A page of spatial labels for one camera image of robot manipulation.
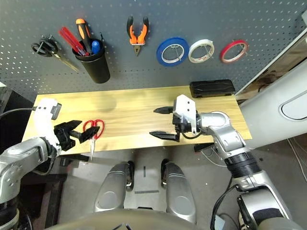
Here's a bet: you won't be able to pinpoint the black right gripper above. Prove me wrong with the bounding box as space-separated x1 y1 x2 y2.
149 106 193 143

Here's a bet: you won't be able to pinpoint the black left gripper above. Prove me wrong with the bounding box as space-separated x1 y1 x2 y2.
53 120 100 152

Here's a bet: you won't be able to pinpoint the red handled scissors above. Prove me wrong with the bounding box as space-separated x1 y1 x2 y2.
82 119 106 162

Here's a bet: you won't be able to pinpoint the red transparent handle screwdriver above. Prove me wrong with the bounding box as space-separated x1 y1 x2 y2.
58 26 90 57

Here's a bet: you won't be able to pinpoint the orange black long-nose pliers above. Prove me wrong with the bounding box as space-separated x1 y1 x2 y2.
126 15 150 57

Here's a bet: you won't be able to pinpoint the grey metal pegboard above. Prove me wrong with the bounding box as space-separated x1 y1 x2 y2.
0 0 307 97

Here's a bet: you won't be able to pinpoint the black plastic tool case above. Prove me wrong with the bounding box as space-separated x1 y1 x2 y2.
189 79 236 99

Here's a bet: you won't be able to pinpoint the black plastic cup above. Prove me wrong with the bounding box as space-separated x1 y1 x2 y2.
72 38 111 84

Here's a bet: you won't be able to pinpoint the black equipment cabinet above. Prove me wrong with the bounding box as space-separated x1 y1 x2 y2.
0 82 37 116

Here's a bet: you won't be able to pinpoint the blue tape roll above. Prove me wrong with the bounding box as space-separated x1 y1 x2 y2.
156 36 190 68

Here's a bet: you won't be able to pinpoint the silver robot right leg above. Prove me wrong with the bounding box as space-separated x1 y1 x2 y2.
161 161 198 224

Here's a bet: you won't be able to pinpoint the grey floor tape strip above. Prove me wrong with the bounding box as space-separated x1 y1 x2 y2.
134 189 160 195

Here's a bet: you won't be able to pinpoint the white tape roll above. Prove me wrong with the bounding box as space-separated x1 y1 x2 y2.
188 39 215 64

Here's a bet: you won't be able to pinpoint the red tape roll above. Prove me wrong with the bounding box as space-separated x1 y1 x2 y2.
220 39 249 64

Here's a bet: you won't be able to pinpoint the grey robot torso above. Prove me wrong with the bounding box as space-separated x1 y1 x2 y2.
45 209 200 230

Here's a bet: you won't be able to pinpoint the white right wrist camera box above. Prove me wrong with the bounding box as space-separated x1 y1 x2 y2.
173 94 199 134

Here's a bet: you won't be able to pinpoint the black table bracket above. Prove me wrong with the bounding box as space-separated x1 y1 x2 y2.
193 143 214 153
59 154 90 168

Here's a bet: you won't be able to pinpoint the blue handle tool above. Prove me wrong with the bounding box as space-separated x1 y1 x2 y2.
91 40 101 55

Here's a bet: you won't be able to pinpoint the black handled scissors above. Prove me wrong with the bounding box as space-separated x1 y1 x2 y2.
31 35 80 73

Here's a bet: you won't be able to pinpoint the orange black handle screwdriver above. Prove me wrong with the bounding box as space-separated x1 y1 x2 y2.
75 18 93 55

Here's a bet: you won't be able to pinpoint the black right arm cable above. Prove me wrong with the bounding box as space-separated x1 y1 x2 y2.
209 184 238 230

